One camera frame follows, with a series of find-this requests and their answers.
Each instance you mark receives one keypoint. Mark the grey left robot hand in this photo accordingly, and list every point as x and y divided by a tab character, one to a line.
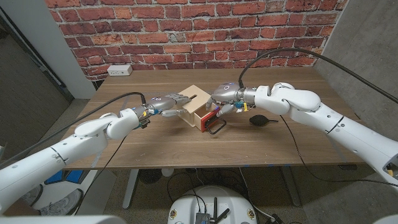
161	102

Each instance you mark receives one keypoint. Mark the white table leg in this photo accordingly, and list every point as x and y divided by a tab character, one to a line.
130	189

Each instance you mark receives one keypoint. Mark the wooden box with slot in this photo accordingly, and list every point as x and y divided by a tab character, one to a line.
199	98

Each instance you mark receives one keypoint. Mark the wooden drawer red front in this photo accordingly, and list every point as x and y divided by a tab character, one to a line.
206	119

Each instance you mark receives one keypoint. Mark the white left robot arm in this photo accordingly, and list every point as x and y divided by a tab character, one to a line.
62	155

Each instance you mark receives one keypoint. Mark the grey table leg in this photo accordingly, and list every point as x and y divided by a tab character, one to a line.
290	186

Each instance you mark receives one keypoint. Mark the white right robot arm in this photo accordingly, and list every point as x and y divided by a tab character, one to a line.
326	119

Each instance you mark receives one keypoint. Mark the white power outlet box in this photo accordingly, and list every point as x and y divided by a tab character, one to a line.
119	70

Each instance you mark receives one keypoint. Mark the grey computer module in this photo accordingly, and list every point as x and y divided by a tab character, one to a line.
202	218

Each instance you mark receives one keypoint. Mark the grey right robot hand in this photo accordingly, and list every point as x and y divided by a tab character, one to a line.
225	91

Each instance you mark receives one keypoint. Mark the printed brick wall backdrop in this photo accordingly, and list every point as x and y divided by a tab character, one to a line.
161	34

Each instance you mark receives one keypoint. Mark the grey sneaker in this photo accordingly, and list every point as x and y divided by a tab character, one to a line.
59	203
35	198

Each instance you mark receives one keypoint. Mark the black rubber air blower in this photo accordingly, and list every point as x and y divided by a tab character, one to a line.
259	120

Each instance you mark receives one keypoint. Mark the black antenna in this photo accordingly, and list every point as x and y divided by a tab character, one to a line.
214	207
223	214

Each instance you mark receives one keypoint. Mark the white robot torso base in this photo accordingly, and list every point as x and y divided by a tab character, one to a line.
214	199

